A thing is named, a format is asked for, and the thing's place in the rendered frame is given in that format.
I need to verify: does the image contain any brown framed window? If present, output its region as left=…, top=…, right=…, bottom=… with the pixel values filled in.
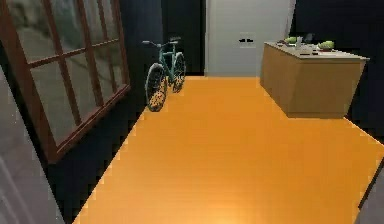
left=0, top=0, right=132, bottom=164

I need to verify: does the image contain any white room door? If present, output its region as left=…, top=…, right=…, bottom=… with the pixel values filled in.
left=204, top=0, right=296, bottom=78

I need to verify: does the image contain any teal bicycle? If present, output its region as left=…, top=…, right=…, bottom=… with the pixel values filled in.
left=141, top=36, right=187, bottom=113

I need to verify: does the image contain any tan wooden counter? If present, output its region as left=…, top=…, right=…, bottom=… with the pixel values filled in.
left=259, top=41, right=370, bottom=119

